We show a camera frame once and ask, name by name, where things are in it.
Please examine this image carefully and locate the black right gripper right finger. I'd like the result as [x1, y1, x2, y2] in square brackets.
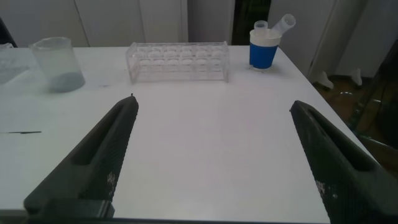
[290, 100, 398, 224]

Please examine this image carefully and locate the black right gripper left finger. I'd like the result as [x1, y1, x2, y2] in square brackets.
[24, 95, 139, 218]

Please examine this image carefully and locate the test tube with yellow pigment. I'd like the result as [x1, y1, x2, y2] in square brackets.
[272, 13, 297, 35]

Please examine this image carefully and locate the clear plastic beaker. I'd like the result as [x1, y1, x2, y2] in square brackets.
[29, 36, 86, 93]

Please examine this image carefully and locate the clear acrylic test tube rack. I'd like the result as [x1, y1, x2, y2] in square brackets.
[126, 41, 230, 83]

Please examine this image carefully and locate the white partition foot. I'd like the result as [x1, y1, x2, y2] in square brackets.
[350, 67, 363, 86]
[313, 70, 335, 90]

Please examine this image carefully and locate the blue white paper cup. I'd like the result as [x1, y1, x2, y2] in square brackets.
[248, 29, 282, 71]

